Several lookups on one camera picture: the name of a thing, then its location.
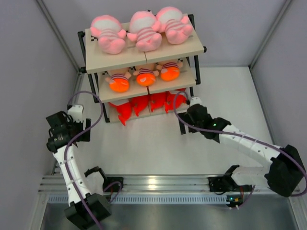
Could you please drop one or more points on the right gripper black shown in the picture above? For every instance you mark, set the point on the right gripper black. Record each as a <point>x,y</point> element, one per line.
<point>185,117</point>

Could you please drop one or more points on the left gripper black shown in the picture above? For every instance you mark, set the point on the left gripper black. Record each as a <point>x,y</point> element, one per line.
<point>84,137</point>

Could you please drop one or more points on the red shark plush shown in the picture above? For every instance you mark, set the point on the red shark plush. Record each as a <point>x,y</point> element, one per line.
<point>171,103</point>
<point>157,100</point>

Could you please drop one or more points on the pink striped plush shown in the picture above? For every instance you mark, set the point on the pink striped plush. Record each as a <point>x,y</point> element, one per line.
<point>110,34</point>
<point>144,31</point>

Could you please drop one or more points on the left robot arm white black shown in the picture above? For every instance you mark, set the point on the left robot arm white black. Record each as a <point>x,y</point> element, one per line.
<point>88,205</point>

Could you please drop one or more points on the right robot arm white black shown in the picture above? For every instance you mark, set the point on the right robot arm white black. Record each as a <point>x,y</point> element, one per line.
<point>281,168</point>

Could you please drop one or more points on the beige three-tier shelf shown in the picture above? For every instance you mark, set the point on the beige three-tier shelf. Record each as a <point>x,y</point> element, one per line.
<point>98,64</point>

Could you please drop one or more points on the pink plush right top shelf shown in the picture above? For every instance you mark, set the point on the pink plush right top shelf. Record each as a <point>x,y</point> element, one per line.
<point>174,24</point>

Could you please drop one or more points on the orange doll right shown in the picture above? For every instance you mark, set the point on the orange doll right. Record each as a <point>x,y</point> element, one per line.
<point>169,71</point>

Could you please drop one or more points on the orange doll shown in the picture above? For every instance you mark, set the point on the orange doll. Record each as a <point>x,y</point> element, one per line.
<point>146,77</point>
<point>118,79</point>
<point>169,71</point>

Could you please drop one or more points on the orange doll left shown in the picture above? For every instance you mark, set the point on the orange doll left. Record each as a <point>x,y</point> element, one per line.
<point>118,79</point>

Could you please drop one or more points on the orange doll middle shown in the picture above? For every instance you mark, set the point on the orange doll middle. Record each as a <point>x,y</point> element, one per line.
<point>146,77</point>

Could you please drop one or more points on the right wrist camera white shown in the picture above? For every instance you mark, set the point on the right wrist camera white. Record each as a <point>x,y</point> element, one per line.
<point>194,100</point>

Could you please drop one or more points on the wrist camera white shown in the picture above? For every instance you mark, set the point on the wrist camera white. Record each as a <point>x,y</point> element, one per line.
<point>76,112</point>
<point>194,100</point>

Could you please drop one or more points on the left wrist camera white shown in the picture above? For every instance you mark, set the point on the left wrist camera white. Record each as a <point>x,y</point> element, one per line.
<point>76,112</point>

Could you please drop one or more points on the aluminium rail base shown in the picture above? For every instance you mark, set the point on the aluminium rail base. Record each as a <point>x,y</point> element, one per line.
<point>140,184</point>

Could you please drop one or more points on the slotted cable duct grey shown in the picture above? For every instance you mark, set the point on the slotted cable duct grey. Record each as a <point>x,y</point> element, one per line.
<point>174,199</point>

